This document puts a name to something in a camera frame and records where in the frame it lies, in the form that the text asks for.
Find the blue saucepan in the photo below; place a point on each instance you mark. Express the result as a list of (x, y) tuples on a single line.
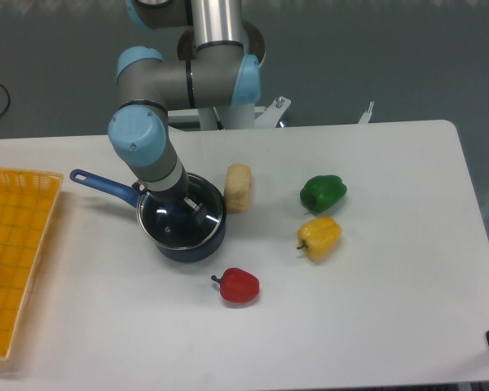
[(127, 194)]

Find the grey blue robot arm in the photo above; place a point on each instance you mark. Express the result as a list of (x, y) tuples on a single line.
[(221, 74)]

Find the green bell pepper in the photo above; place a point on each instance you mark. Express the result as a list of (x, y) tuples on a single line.
[(322, 192)]

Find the red bell pepper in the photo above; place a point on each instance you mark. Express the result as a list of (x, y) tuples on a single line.
[(237, 286)]

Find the yellow plastic basket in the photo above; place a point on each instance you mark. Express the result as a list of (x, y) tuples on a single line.
[(28, 199)]

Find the beige bread loaf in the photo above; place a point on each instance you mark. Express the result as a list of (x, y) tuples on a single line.
[(237, 188)]

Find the glass lid blue knob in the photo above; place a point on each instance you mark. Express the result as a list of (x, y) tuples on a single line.
[(171, 226)]

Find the yellow bell pepper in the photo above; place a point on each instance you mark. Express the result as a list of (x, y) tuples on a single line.
[(318, 237)]

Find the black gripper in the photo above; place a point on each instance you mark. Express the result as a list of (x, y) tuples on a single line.
[(171, 189)]

